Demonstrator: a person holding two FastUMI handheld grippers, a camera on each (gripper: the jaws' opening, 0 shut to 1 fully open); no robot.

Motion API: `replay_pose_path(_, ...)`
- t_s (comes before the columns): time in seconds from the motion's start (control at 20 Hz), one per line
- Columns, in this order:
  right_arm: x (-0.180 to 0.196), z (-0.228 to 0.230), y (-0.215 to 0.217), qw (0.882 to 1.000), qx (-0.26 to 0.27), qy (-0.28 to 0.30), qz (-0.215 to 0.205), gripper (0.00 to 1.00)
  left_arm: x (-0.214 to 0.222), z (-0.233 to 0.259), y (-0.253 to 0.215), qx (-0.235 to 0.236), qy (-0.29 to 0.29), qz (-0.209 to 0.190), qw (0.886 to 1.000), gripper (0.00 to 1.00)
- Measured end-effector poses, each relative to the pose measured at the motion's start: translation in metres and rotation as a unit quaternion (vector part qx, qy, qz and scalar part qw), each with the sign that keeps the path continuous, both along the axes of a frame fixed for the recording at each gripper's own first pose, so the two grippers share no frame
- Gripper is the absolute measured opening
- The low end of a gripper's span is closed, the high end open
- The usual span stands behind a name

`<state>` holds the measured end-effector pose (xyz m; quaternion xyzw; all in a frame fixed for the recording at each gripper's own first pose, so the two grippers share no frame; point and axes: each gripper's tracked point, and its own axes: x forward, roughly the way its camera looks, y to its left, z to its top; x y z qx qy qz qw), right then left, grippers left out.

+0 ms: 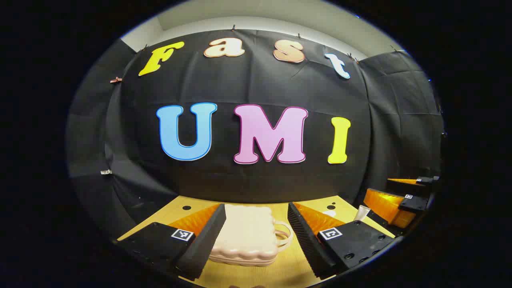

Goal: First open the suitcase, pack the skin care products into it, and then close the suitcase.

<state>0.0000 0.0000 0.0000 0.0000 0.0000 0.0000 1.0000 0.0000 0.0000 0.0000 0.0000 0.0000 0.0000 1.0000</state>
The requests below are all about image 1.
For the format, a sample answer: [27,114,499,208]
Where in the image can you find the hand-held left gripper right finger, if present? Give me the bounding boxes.
[287,202,396,280]

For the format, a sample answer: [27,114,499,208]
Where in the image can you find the black backdrop cloth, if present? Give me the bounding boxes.
[66,29,445,240]

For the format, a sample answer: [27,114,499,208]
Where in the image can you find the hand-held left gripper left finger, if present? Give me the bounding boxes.
[116,203,227,282]

